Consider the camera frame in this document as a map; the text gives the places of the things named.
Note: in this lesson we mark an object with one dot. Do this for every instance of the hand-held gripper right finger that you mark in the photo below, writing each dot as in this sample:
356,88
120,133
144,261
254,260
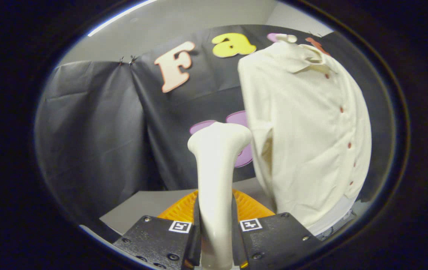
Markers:
274,236

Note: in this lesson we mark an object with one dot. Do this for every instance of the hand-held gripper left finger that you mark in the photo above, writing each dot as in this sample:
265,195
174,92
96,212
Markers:
154,236

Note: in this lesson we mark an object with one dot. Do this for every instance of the grey drawer cabinet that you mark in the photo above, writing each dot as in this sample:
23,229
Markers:
142,206

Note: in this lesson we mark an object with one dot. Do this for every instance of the cream button-up shirt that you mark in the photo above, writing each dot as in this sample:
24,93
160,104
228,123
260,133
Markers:
300,142

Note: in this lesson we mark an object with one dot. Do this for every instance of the black backdrop cloth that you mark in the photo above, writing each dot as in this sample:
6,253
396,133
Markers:
98,131

